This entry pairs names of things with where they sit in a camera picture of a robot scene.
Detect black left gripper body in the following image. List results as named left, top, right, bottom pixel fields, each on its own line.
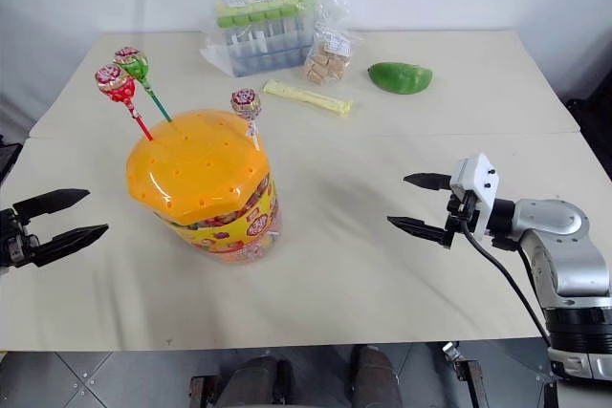
left=0, top=204, right=40, bottom=269

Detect dark rounded shape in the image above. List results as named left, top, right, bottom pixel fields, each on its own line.
left=350, top=344, right=404, bottom=408

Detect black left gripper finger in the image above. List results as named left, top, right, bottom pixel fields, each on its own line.
left=32, top=224, right=111, bottom=269
left=12, top=188, right=92, bottom=225

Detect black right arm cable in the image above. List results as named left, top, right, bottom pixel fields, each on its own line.
left=458, top=224, right=556, bottom=350

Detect green mango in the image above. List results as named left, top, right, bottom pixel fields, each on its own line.
left=367, top=61, right=434, bottom=96

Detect clear plastic bag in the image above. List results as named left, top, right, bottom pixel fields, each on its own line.
left=199, top=0, right=358, bottom=79

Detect bag of brown cubes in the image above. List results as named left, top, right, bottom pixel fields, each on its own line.
left=302, top=29, right=354, bottom=87

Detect black object beside table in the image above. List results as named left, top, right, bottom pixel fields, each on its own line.
left=0, top=133, right=23, bottom=187

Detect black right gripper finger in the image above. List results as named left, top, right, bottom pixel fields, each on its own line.
left=403, top=171, right=452, bottom=192
left=386, top=215, right=454, bottom=250

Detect metal table bracket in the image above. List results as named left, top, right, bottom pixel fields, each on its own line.
left=441, top=340, right=485, bottom=408

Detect lollipop jar with orange lid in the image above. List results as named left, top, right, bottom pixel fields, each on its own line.
left=125, top=108, right=284, bottom=268

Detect long yellow packet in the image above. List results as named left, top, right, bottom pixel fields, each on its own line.
left=262, top=78, right=356, bottom=119

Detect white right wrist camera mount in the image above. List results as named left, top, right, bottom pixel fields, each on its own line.
left=448, top=153, right=504, bottom=243

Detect pink lollipop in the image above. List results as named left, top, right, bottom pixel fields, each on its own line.
left=229, top=88, right=263, bottom=152

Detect green wrapped lollipop green stick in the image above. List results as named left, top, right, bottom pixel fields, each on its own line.
left=113, top=46, right=174, bottom=123

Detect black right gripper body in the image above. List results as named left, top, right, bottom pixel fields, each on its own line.
left=444, top=187, right=480, bottom=250

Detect test tube rack green caps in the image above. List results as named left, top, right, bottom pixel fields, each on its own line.
left=214, top=0, right=319, bottom=77

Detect red wrapped lollipop red stick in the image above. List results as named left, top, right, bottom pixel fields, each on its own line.
left=94, top=64, right=155, bottom=142

